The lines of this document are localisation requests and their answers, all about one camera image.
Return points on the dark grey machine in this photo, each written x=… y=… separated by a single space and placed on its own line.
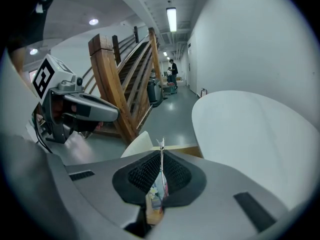
x=154 y=91

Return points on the ceiling lamp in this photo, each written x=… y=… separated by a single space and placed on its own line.
x=171 y=19

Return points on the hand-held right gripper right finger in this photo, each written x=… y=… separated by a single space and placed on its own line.
x=225 y=196

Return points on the wooden tray with items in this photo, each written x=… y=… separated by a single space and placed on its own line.
x=137 y=144

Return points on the wooden staircase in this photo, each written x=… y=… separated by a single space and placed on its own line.
x=105 y=79

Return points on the person's black striped shirt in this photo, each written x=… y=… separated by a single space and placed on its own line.
x=32 y=21

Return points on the round ceiling light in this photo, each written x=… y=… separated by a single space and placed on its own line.
x=33 y=51
x=93 y=21

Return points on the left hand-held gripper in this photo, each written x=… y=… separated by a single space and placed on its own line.
x=47 y=79

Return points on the small grey metal tool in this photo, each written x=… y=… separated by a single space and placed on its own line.
x=162 y=159

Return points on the person's left hand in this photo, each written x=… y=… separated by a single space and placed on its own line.
x=99 y=126

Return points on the floral printed packet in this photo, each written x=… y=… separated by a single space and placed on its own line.
x=155 y=191

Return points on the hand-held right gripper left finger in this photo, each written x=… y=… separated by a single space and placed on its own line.
x=100 y=196

